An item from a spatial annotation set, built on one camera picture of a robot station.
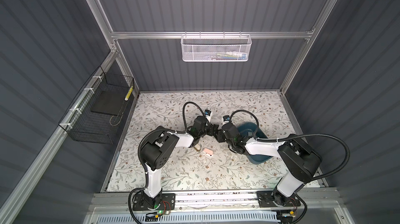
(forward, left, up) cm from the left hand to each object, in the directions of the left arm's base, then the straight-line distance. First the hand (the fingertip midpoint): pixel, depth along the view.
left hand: (214, 124), depth 96 cm
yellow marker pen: (+4, +47, +22) cm, 52 cm away
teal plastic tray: (-24, -19, +2) cm, 31 cm away
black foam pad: (0, +54, +23) cm, 58 cm away
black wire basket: (-7, +59, +22) cm, 63 cm away
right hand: (-6, -3, 0) cm, 7 cm away
